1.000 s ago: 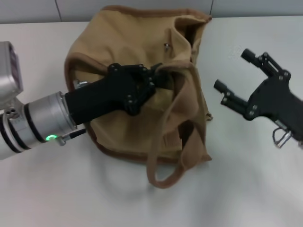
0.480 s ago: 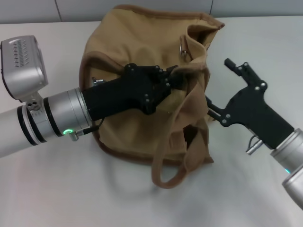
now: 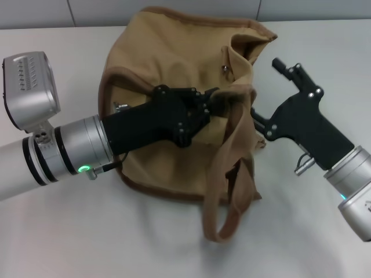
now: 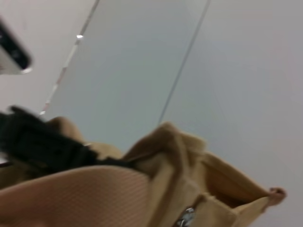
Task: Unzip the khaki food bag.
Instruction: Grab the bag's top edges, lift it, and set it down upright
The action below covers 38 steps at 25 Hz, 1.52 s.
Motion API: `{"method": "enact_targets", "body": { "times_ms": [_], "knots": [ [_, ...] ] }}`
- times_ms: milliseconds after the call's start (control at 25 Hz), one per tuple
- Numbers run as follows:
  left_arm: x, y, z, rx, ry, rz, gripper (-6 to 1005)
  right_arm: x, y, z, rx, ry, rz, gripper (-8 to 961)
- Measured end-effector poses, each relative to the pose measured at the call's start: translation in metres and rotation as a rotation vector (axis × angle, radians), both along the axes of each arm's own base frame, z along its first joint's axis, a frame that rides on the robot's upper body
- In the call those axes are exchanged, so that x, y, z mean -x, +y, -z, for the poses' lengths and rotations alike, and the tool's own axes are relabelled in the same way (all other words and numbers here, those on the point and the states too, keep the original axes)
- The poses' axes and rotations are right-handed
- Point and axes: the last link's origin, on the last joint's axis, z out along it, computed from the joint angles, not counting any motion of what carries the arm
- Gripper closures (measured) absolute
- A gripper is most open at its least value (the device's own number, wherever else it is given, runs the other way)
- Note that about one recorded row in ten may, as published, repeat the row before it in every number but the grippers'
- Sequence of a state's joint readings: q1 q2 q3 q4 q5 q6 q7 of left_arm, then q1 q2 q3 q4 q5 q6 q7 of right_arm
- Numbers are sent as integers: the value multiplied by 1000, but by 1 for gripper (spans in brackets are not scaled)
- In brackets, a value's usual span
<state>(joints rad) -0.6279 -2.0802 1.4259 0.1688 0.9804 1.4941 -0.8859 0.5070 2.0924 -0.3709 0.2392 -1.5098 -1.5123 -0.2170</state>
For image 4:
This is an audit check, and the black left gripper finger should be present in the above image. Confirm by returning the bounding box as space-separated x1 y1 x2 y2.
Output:
80 144 138 170

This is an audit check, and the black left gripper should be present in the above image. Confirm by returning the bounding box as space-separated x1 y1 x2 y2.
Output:
0 105 89 175

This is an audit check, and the khaki fabric food bag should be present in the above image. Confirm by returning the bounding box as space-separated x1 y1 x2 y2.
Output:
0 115 287 227

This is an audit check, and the silver metal zipper pull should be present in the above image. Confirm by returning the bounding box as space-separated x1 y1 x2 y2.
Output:
176 206 197 226

